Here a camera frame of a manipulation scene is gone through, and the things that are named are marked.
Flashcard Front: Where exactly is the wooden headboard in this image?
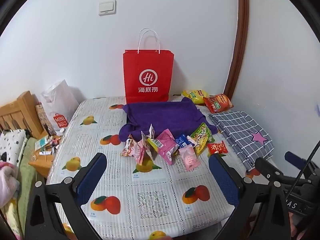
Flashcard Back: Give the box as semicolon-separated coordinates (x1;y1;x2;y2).
0;91;44;140

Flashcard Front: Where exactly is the green blanket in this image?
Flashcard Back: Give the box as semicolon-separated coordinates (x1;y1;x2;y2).
15;137;45;230

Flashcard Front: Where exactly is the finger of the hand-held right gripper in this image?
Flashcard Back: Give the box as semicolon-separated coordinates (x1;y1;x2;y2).
254;157;285;184
285;151;320;178

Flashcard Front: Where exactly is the white plastic bag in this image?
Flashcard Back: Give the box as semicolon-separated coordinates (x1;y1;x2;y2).
40;79;80;130

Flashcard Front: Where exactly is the white spotted pillow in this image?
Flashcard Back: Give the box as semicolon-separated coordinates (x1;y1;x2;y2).
0;129;28;165

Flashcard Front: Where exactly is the white light switch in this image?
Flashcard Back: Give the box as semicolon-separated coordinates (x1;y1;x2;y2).
98;0;117;16

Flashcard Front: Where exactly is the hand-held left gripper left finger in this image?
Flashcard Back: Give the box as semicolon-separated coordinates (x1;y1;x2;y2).
25;152;108;240

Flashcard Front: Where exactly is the small red snack packet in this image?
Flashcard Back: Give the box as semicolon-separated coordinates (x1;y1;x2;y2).
207;141;227;155

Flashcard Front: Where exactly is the brown patterned paper bag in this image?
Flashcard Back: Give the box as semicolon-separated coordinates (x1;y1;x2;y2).
35;102;57;135

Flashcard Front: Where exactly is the red chip bag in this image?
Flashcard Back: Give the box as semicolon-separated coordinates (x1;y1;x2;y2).
203;94;234;114

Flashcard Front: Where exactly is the pink plush cloth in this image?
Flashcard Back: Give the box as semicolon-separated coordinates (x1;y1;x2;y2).
0;161;20;208

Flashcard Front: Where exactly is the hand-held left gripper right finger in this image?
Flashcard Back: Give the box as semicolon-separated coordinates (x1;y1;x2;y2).
209;154;292;240

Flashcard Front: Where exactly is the pink white packet strip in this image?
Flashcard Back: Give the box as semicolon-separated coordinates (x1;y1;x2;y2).
134;140;150;165

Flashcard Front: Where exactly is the teal white box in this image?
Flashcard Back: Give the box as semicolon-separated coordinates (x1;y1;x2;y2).
35;135;49;152

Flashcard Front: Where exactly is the yellow chip bag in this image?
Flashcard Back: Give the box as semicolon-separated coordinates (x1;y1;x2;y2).
182;89;209;105

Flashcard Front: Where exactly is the magenta snack packet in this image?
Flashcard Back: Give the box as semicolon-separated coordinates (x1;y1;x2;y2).
156;129;179;165

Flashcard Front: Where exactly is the wooden nightstand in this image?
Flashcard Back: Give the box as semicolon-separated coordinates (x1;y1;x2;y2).
28;130;63;178

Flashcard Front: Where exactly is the purple towel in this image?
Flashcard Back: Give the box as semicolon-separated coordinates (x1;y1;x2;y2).
119;97;218;143

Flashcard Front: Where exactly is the yellow snack packet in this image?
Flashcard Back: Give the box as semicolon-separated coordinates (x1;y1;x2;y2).
194;140;208;155

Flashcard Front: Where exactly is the red paper bag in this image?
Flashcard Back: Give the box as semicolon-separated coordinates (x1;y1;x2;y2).
122;28;175;104

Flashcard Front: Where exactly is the grey plaid cloth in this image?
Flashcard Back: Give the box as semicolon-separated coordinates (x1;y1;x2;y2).
209;110;274;172

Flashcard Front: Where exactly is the brown door frame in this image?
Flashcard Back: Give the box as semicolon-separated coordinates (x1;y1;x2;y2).
223;0;250;97

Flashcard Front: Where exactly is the green snack packet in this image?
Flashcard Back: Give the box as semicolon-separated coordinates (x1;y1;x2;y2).
191;122;215;143

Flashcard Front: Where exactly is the black cable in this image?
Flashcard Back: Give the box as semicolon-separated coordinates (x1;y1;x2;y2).
287;140;320;200

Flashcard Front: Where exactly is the light pink snack packet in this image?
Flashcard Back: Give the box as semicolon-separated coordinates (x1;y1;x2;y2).
179;146;201;172

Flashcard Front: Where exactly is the blue snack packet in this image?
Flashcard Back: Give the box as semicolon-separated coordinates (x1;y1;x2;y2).
175;134;197;150

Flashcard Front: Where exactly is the fruit print tablecloth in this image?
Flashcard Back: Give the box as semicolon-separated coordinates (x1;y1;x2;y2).
46;96;273;240

